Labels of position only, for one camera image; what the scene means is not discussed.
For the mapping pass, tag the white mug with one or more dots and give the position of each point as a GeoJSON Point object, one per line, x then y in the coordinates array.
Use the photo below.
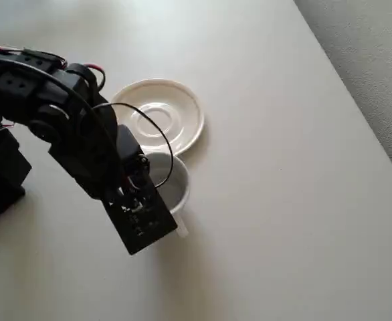
{"type": "Point", "coordinates": [179, 187]}

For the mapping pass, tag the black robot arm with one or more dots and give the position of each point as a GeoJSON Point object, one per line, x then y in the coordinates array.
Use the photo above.
{"type": "Point", "coordinates": [49, 127]}

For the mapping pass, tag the white saucer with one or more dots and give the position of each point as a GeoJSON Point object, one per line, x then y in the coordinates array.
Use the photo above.
{"type": "Point", "coordinates": [179, 110]}

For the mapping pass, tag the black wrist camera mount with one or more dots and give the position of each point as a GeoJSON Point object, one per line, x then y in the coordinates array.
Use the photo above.
{"type": "Point", "coordinates": [139, 220]}

